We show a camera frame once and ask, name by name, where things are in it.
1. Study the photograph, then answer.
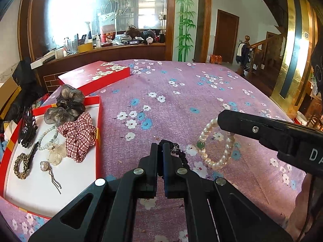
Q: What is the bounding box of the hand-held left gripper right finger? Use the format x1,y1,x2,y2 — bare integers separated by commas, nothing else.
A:
162,142,294,242

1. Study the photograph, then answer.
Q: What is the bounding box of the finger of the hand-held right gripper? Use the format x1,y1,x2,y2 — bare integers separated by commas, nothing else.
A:
217,109,295,142

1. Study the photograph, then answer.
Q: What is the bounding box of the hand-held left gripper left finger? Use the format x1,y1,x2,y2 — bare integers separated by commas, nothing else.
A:
28,142,160,242

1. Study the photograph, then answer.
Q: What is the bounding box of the black bead bracelet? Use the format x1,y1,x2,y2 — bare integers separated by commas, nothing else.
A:
158,139,190,170

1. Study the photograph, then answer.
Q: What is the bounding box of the pearl bracelet with green bead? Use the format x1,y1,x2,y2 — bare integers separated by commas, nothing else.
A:
198,118,237,171

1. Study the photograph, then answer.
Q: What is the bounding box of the red white plaid scrunchie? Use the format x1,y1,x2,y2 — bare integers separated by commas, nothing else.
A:
59,112,98,162

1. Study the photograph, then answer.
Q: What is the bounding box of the clear flower hair clip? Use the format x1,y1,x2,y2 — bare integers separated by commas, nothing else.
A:
46,139,67,164

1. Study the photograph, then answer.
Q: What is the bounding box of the red box tray white inside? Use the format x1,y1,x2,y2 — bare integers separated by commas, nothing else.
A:
0,94,104,220

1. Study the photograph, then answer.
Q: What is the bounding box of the pearl brooch with chain tassel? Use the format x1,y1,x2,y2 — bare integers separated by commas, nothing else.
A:
40,161,62,195

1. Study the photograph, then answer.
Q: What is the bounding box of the leopard print hair tie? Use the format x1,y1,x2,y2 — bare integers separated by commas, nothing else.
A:
14,153,31,180

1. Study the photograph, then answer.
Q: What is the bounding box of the person's right forearm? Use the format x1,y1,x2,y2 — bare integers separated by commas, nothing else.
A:
285,173,321,242

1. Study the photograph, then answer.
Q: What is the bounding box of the purple floral bedsheet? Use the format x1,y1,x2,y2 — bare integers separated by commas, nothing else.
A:
0,59,311,242

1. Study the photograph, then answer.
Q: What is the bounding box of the hanging white dark jacket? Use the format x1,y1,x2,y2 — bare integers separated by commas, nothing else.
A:
236,43,250,65

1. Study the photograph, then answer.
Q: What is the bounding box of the wooden stair railing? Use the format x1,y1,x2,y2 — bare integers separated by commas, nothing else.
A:
243,34,286,81

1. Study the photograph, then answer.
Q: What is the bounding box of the brown wooden door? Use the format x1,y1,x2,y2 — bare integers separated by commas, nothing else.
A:
213,9,240,65

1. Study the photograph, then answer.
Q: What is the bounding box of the dark grey organza scrunchie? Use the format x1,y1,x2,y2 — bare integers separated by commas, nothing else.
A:
59,100,87,118

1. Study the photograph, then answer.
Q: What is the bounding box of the gold pillar trim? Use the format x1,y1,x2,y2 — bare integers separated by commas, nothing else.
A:
270,0,319,114

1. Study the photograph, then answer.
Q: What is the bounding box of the red floral box lid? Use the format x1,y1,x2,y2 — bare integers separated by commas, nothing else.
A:
58,60,131,97

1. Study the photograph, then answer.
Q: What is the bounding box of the bamboo painted panel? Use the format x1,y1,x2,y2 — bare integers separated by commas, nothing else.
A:
173,0,199,62

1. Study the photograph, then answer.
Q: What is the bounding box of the black hair barrette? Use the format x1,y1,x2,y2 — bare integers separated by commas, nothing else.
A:
25,142,40,162

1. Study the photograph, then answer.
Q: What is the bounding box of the brick pattern panel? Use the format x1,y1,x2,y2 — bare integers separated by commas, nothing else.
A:
43,74,61,94

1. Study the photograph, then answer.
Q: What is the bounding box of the black hair claw clip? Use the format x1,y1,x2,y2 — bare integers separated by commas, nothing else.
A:
18,109,38,148

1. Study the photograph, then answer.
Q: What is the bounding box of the brown curly wig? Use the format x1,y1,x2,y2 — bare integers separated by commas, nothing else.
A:
125,25,142,39

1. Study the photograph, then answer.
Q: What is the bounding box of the yellow box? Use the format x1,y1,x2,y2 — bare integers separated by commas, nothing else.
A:
77,42,93,53

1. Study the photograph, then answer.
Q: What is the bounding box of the black bag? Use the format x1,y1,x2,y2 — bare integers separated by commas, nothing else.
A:
13,60,49,112

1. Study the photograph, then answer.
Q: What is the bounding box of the long white box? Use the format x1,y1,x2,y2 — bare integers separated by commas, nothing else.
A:
30,51,57,70

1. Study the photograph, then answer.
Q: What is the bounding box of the cardboard box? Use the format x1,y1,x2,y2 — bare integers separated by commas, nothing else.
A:
0,77,22,119

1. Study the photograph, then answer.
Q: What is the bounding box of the etched glass panel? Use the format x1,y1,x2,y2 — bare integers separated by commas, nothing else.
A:
47,0,167,54

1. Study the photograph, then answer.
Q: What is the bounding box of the pale bead bracelet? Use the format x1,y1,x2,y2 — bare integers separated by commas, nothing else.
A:
38,125,60,151

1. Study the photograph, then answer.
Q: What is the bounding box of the wooden partition frame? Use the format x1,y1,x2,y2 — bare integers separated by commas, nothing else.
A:
19,0,177,87

